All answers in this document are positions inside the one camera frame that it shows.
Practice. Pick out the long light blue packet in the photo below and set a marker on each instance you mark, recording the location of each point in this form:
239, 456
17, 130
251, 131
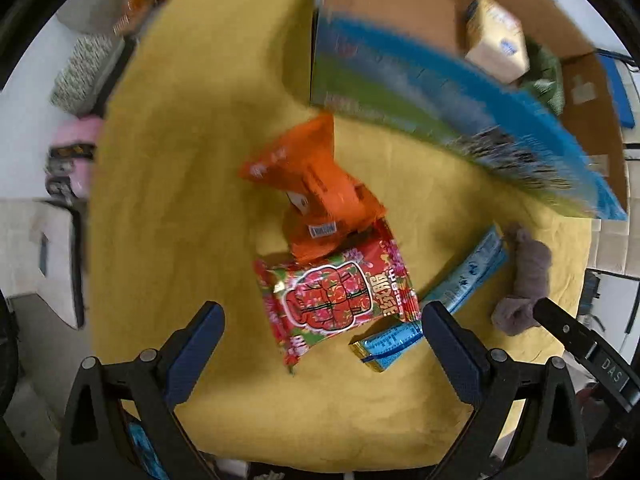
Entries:
465, 275

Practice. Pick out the grey sock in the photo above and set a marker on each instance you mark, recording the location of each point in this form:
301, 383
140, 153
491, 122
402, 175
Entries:
530, 280

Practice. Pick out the blue printed packet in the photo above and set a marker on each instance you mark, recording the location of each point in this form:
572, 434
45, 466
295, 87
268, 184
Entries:
145, 452

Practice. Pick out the white patterned fabric bag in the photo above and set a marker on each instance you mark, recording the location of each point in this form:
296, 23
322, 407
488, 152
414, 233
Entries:
82, 72

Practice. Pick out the red floral snack packet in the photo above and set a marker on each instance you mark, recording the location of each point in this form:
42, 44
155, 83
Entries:
335, 300

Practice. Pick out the yellow table cloth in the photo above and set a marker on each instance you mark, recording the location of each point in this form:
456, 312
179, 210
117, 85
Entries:
200, 160

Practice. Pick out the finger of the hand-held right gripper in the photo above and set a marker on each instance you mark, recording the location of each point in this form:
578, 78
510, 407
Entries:
557, 320

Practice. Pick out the pale yellow tissue packet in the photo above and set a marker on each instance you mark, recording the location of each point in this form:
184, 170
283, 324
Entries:
497, 42

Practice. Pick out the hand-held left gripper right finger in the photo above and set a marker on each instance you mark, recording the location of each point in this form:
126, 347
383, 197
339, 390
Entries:
450, 350

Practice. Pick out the green packet in box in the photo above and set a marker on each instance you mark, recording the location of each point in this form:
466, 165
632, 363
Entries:
545, 77

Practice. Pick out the white cardboard box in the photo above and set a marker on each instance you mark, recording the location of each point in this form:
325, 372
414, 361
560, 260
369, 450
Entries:
37, 255

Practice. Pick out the small blue gold packet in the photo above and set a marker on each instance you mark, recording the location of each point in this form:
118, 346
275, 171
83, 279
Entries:
387, 345

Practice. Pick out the blue green printed cardboard box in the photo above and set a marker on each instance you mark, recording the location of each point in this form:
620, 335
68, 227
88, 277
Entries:
440, 90

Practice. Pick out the pink bag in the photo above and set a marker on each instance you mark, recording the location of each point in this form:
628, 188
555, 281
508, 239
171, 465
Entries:
75, 155

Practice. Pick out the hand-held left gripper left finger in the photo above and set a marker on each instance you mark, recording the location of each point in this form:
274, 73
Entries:
200, 345

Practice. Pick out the orange snack packet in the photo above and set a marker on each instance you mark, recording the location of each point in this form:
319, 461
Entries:
310, 185

